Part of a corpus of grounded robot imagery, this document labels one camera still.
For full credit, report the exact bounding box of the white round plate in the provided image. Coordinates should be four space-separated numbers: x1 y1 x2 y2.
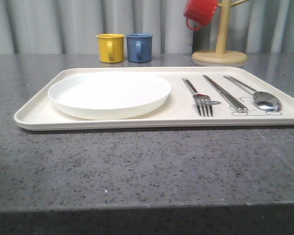
48 71 171 120

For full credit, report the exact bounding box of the steel fork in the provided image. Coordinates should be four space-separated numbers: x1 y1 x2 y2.
182 78 213 117

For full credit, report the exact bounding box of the steel chopstick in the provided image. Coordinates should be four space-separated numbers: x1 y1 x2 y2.
203 74 248 113
205 74 249 113

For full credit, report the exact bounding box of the steel spoon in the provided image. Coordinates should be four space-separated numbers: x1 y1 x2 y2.
223 75 282 112

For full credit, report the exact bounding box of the cream rabbit serving tray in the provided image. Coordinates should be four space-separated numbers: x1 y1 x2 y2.
14 67 294 131

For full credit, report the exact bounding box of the blue mug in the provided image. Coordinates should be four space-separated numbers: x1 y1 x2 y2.
126 33 153 63

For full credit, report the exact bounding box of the yellow mug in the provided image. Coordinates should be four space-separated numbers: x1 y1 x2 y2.
96 33 125 63

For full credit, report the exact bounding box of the wooden mug tree stand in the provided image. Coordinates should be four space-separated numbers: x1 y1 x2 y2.
192 0 248 64

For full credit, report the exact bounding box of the red mug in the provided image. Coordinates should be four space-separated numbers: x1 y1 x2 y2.
183 0 219 31

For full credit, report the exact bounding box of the grey curtain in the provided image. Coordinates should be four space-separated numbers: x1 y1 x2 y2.
0 0 294 54

